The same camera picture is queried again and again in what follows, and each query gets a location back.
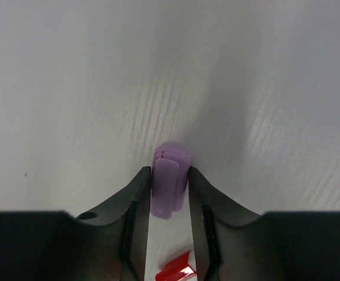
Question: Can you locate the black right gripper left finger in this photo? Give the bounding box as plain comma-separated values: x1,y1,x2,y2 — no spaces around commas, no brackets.
75,166,151,280

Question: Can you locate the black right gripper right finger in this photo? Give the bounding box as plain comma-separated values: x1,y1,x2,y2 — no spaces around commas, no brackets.
188,167,276,280

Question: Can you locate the pink highlighter cap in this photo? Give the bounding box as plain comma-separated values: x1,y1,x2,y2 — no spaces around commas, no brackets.
151,142,192,220

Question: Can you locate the red marker cap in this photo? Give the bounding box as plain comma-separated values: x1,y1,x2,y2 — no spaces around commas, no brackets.
155,250,197,281

